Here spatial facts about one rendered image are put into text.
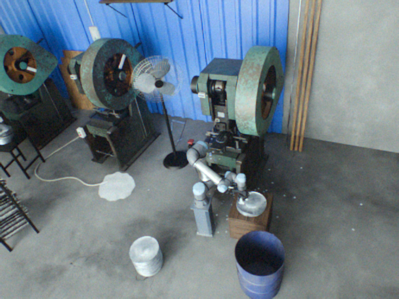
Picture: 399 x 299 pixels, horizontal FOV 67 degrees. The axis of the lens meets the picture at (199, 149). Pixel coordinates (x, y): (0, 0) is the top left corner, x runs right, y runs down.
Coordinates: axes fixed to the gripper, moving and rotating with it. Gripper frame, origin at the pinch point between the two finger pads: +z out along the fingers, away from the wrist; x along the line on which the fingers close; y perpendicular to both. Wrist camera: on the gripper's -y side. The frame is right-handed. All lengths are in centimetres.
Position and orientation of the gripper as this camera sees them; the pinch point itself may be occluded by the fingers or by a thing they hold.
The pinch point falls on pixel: (241, 202)
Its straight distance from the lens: 291.0
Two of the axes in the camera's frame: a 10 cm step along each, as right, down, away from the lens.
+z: 1.3, 7.7, 6.3
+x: 6.5, -5.4, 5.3
